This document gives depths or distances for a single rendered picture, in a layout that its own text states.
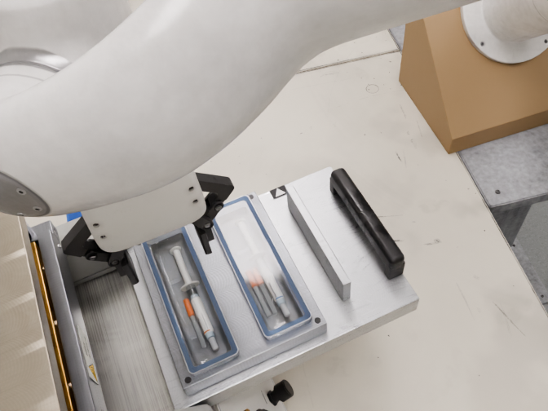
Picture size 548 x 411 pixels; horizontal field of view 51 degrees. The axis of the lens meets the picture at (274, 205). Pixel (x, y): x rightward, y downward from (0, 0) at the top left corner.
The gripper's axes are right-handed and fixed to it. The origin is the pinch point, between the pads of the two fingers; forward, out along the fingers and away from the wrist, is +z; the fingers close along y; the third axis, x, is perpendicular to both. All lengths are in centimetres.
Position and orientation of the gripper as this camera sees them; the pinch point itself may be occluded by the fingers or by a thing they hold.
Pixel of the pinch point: (165, 250)
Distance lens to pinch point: 57.8
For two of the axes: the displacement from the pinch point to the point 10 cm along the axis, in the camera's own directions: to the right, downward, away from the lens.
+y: -9.1, 3.7, -1.7
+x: 4.0, 7.3, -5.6
